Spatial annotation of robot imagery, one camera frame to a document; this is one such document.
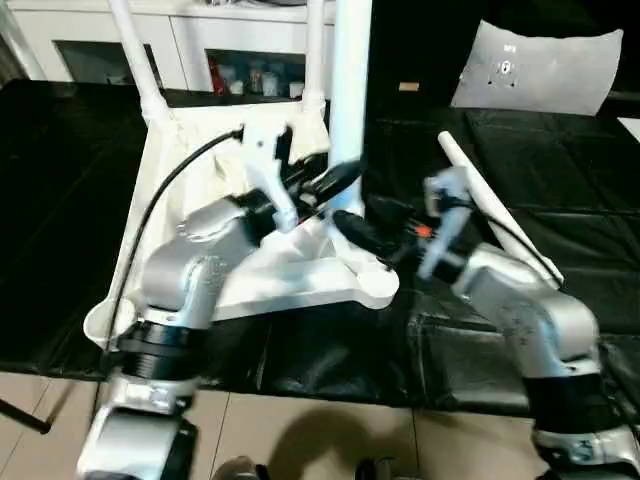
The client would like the white plastic table leg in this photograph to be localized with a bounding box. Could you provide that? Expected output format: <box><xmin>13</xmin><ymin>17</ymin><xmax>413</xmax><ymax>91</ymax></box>
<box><xmin>107</xmin><ymin>0</ymin><xmax>174</xmax><ymax>120</ymax></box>
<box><xmin>302</xmin><ymin>0</ymin><xmax>334</xmax><ymax>114</ymax></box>
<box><xmin>437</xmin><ymin>130</ymin><xmax>566</xmax><ymax>290</ymax></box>
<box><xmin>329</xmin><ymin>0</ymin><xmax>374</xmax><ymax>221</ymax></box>

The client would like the white plastic table top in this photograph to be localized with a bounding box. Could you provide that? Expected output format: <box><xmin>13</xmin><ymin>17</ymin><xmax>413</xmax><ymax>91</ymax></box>
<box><xmin>82</xmin><ymin>97</ymin><xmax>401</xmax><ymax>352</ymax></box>

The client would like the dark cabinet with label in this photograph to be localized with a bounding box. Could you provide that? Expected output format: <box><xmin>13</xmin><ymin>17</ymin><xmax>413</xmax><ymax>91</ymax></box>
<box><xmin>367</xmin><ymin>0</ymin><xmax>482</xmax><ymax>109</ymax></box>

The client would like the white cabinet with glass doors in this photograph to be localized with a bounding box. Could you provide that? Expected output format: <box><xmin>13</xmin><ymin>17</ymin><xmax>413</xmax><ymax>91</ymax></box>
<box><xmin>9</xmin><ymin>0</ymin><xmax>336</xmax><ymax>100</ymax></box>

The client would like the black mat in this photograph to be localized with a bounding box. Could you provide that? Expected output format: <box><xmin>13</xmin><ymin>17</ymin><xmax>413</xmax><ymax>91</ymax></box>
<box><xmin>0</xmin><ymin>77</ymin><xmax>640</xmax><ymax>416</ymax></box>

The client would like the dark left robot leg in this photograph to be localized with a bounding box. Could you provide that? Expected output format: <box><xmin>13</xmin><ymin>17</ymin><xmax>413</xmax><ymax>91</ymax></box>
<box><xmin>212</xmin><ymin>455</ymin><xmax>266</xmax><ymax>480</ymax></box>

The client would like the grey curtain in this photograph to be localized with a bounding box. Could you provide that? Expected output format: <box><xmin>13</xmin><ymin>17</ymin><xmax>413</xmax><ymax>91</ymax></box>
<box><xmin>0</xmin><ymin>0</ymin><xmax>32</xmax><ymax>85</ymax></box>

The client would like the black metal stand pole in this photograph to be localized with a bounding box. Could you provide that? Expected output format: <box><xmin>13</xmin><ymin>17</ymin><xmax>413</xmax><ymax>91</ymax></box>
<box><xmin>0</xmin><ymin>397</ymin><xmax>54</xmax><ymax>435</ymax></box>

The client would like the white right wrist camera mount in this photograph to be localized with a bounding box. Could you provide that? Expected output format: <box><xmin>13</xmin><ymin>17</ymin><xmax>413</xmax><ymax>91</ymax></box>
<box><xmin>418</xmin><ymin>167</ymin><xmax>475</xmax><ymax>280</ymax></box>

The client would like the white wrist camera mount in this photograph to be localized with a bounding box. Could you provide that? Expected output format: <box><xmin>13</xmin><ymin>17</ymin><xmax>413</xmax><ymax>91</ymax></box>
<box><xmin>418</xmin><ymin>167</ymin><xmax>475</xmax><ymax>280</ymax></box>
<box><xmin>242</xmin><ymin>122</ymin><xmax>307</xmax><ymax>235</ymax></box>

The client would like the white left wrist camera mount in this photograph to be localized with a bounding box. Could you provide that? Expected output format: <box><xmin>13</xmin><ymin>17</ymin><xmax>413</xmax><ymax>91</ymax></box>
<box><xmin>242</xmin><ymin>122</ymin><xmax>307</xmax><ymax>235</ymax></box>

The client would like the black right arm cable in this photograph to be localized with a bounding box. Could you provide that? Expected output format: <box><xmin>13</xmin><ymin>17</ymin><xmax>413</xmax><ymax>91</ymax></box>
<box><xmin>447</xmin><ymin>198</ymin><xmax>565</xmax><ymax>287</ymax></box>

